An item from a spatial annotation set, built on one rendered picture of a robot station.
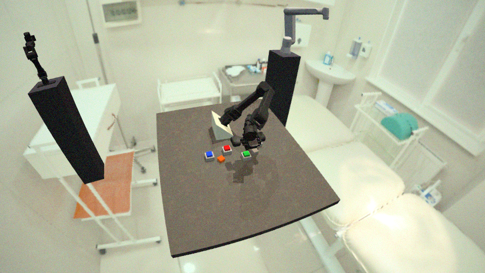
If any green button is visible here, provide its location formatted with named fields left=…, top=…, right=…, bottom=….
left=241, top=151, right=252, bottom=161

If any blue button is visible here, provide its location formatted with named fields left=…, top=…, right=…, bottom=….
left=204, top=151, right=215, bottom=161

